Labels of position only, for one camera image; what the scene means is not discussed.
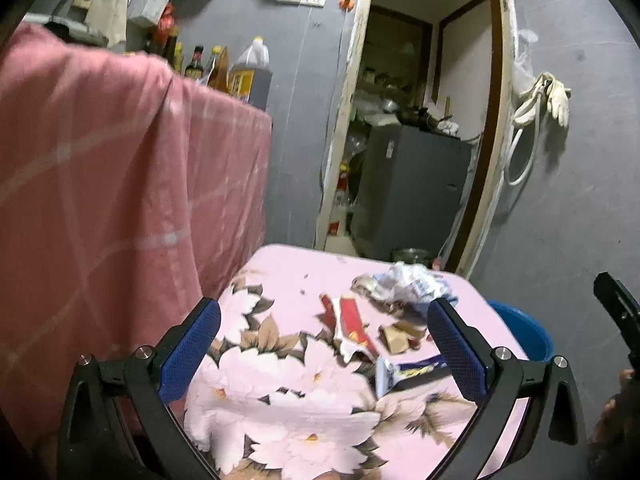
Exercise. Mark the orange wall hook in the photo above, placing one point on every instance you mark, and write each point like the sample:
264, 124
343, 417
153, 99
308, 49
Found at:
346, 2

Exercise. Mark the wooden door frame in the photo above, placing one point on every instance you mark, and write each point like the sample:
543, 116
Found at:
500, 110

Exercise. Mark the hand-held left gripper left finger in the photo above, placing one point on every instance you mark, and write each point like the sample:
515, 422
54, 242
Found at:
190, 350

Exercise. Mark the brown cardboard scrap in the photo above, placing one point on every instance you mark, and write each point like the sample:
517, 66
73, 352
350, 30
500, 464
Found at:
397, 337

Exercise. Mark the person's right hand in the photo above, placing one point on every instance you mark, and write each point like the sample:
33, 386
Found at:
617, 425

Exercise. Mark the dark frying pan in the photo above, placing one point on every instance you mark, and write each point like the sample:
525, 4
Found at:
415, 116

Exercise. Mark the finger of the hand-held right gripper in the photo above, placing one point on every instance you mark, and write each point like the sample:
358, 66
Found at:
617, 305

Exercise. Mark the pink checked cloth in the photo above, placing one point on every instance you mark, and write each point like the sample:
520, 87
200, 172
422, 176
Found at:
100, 160

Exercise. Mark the dark sauce bottle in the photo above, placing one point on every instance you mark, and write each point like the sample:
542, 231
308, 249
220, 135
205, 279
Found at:
195, 65

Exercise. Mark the metal pot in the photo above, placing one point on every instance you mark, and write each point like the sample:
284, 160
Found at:
412, 255

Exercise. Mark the pink floral table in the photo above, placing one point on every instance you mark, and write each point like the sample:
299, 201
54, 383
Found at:
280, 280

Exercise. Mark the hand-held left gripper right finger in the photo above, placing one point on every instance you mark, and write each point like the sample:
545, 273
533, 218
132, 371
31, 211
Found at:
455, 355

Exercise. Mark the blue plastic bucket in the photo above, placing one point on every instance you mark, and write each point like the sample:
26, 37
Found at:
525, 332

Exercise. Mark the red and white bag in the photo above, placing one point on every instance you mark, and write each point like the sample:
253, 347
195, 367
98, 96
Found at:
339, 200

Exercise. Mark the grey wall box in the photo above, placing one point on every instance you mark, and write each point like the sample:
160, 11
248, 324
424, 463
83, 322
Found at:
147, 7

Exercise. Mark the amber sauce bottle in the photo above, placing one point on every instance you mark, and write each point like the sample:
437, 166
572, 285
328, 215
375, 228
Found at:
218, 72

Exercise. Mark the beige hanging cloth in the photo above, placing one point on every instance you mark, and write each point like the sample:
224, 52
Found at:
107, 7

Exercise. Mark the large oil jug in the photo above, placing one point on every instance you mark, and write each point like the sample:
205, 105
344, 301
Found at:
252, 77

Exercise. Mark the white plastic wrapper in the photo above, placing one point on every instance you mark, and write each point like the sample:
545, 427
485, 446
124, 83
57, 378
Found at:
405, 282

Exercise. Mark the grey cabinet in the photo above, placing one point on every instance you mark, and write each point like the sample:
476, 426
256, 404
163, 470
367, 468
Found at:
410, 190

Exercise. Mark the red snack wrapper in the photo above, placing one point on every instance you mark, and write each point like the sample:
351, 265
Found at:
350, 317

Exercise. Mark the grey appliance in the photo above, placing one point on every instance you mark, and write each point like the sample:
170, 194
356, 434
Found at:
75, 30

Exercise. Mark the red hanging packet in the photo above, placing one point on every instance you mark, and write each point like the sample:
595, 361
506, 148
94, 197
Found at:
167, 22

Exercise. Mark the blue and white packet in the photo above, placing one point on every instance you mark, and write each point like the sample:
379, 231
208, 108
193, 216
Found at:
400, 375

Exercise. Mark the clear plastic bag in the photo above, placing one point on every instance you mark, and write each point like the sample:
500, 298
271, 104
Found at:
524, 60

